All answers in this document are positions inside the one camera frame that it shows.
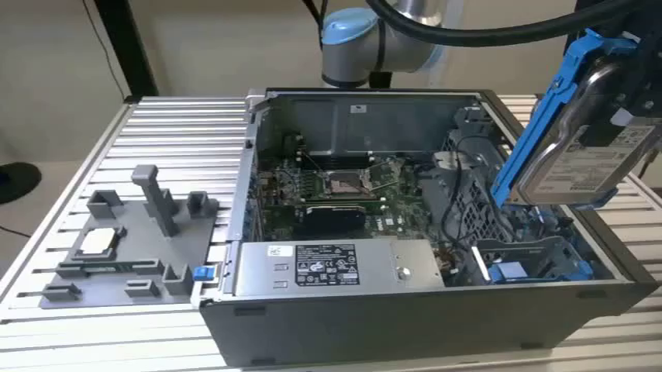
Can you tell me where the green motherboard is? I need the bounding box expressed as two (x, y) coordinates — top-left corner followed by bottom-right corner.
(254, 153), (445, 243)

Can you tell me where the green RAM stick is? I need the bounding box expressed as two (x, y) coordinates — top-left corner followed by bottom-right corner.
(80, 263), (156, 273)

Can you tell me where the metal socket cover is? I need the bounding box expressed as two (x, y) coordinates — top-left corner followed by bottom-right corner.
(365, 161), (405, 191)

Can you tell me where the blue disk wire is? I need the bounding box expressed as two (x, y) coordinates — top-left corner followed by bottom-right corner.
(525, 205), (553, 234)

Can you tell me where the black open PC case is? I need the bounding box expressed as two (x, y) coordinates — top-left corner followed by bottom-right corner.
(189, 87), (662, 367)

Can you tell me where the black graphics card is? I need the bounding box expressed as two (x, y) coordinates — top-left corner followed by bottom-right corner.
(294, 204), (367, 239)

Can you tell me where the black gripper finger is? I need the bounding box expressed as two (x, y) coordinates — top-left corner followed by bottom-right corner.
(576, 65), (636, 147)

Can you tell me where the black RAM slot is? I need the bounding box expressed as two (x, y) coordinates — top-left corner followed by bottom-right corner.
(300, 159), (375, 167)
(300, 153), (375, 160)

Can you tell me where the perforated metal drive cage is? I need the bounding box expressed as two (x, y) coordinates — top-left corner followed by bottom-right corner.
(416, 127), (524, 243)

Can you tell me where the hard disk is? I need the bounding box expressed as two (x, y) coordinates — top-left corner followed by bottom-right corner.
(489, 27), (662, 213)

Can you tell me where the CPU socket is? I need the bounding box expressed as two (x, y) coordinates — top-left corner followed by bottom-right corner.
(320, 169), (375, 199)

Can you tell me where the black upright frame post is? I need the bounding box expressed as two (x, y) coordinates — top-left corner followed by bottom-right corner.
(90, 0), (158, 98)

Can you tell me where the black round stand base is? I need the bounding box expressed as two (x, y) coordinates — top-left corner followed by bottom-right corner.
(0, 161), (44, 205)

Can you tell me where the silver CPU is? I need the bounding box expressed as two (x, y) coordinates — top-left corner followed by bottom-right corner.
(76, 228), (118, 257)

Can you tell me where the thin black wall cable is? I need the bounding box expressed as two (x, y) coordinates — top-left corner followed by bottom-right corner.
(80, 0), (130, 100)

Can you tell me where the thick black cable hose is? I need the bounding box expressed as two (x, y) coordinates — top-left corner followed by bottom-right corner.
(365, 0), (637, 48)

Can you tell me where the silver power supply unit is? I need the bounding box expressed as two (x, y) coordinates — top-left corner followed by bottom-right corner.
(230, 238), (447, 295)

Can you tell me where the grey parts rack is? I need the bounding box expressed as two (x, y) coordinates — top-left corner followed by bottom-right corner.
(38, 164), (222, 311)

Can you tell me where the thin black case wire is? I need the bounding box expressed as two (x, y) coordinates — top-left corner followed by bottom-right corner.
(439, 134), (476, 253)

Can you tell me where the thin wire locking lever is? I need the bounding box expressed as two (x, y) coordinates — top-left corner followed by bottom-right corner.
(302, 150), (333, 176)

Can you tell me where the blue disk carrier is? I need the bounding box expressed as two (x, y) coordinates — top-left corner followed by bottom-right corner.
(487, 260), (593, 283)

